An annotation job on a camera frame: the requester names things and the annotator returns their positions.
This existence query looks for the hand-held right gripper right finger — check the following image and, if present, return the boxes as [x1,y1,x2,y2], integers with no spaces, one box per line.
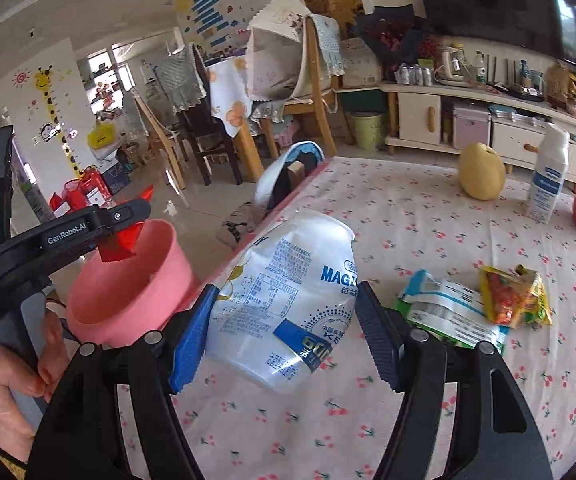
[355,280,554,480]

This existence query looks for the white printed cover cloth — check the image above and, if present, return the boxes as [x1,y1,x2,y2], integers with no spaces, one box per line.
[244,0,315,103]

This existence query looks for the yellow pear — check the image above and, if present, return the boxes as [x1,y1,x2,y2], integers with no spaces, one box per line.
[457,142,507,202]

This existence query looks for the white blue plastic packet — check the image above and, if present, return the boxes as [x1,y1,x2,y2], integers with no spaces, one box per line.
[396,268,512,352]

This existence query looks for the white printed sack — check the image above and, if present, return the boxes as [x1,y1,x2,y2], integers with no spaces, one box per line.
[340,37,383,88]

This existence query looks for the white bottle blue label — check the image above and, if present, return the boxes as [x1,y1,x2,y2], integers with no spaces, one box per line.
[525,122,572,226]

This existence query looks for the black router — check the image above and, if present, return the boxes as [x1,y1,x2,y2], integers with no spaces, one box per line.
[485,55,544,101]

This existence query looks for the pink plastic bin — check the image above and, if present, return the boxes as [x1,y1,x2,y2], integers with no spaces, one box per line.
[66,218,202,349]

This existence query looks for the light wooden chair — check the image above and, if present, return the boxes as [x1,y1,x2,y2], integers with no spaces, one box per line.
[132,91,189,192]

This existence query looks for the cherry print tablecloth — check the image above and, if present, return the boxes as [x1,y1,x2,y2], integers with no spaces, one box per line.
[118,155,576,480]

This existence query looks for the black television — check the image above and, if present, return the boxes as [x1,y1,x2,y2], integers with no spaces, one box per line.
[410,0,576,63]

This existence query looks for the giraffe wall sticker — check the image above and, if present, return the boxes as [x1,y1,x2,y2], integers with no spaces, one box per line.
[32,64,84,181]

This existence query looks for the green plastic bin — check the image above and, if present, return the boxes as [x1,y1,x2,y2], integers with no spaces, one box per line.
[349,111,389,152]

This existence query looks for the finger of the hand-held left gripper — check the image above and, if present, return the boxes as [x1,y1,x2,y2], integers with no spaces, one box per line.
[90,199,153,251]

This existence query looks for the blue white bag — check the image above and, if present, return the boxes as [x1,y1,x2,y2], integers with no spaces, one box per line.
[254,141,327,211]

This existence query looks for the yellow red snack wrapper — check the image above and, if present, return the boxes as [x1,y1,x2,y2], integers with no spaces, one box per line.
[478,264,554,330]

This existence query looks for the yellow bag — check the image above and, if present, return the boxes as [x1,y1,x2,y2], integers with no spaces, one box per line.
[86,121,119,150]

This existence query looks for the grey slipper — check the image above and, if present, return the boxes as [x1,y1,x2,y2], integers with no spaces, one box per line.
[222,201,255,243]

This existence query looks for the blue wall stickers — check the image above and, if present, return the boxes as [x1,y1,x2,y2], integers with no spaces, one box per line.
[172,0,256,51]

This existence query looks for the red shopping bag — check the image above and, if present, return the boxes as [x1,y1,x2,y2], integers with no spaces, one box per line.
[49,169,107,217]

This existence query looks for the dark wrapped flower bouquet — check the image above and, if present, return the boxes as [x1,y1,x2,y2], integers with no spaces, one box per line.
[354,4,431,68]

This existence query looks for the white electric kettle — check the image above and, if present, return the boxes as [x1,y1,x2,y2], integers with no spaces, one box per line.
[434,45,470,87]

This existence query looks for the golden ornament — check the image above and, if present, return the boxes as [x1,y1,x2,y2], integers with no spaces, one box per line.
[545,62,576,108]

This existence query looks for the row of small silver bottles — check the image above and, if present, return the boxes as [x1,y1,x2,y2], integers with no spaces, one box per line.
[393,63,435,86]

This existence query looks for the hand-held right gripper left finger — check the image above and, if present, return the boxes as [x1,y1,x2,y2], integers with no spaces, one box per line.
[25,284,219,480]

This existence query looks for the grey lace chair cover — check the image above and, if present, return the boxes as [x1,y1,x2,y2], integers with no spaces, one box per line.
[307,14,346,78]

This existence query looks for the orange print table cover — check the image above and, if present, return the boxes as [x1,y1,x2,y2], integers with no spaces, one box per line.
[207,57,255,139]

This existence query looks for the cream television cabinet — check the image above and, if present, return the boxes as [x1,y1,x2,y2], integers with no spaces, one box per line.
[380,80,576,186]

